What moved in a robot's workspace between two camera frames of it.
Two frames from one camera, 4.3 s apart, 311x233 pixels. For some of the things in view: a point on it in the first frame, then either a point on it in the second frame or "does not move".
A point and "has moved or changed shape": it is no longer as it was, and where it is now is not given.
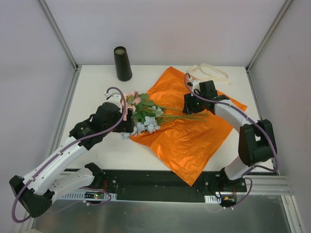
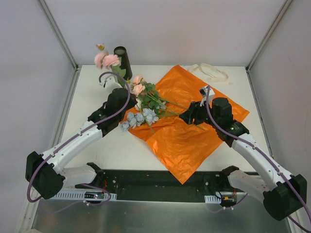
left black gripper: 129,120 → 129,97
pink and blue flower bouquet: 147,115 has moved or changed shape
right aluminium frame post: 267,35 does not move
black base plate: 211,186 does not move
